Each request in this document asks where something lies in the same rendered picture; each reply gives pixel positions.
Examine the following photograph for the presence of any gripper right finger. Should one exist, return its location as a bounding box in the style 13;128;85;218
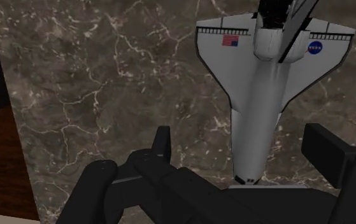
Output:
301;123;356;224

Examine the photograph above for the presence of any white space shuttle toy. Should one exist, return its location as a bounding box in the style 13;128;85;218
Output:
194;0;356;186

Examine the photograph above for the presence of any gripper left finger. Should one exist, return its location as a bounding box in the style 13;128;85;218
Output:
55;125;228;224

